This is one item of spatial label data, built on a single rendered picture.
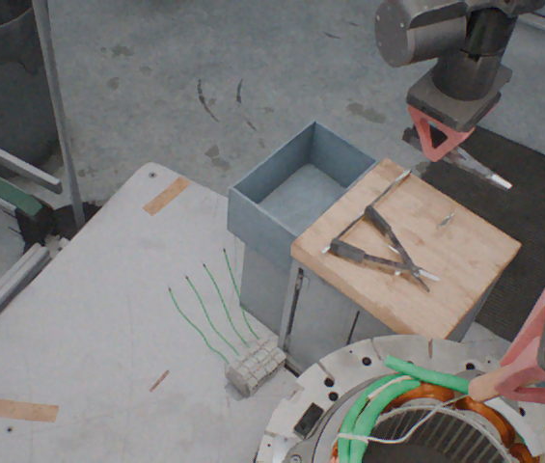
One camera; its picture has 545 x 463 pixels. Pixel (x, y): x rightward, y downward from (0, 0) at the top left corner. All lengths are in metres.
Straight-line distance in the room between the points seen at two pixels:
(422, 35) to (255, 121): 1.88
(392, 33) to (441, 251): 0.32
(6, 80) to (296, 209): 1.25
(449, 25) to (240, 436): 0.62
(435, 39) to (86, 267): 0.71
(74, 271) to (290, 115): 1.48
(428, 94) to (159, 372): 0.57
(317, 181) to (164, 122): 1.50
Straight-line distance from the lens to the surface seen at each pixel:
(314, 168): 1.05
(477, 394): 0.55
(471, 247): 0.91
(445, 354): 0.79
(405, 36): 0.65
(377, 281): 0.85
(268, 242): 0.92
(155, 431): 1.06
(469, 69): 0.73
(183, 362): 1.10
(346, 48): 2.84
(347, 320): 0.92
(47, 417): 1.08
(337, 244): 0.84
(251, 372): 1.05
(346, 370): 0.76
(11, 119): 2.20
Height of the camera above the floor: 1.76
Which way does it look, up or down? 53 degrees down
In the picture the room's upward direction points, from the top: 8 degrees clockwise
